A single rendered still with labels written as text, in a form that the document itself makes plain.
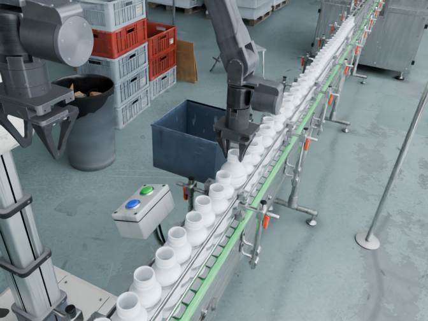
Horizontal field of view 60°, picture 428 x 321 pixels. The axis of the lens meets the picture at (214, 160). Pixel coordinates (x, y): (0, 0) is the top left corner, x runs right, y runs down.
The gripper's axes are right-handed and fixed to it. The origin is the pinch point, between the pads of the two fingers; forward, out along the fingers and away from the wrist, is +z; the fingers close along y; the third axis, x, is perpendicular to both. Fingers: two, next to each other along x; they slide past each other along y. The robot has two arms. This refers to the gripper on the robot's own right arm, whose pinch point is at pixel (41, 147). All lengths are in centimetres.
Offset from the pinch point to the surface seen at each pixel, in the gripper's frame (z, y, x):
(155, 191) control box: 27.8, 0.5, 29.0
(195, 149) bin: 50, -16, 85
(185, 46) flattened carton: 93, -161, 339
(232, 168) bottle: 23, 15, 42
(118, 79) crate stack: 90, -156, 210
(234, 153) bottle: 21, 14, 46
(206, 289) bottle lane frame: 40.8, 20.8, 17.9
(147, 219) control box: 30.1, 3.0, 21.5
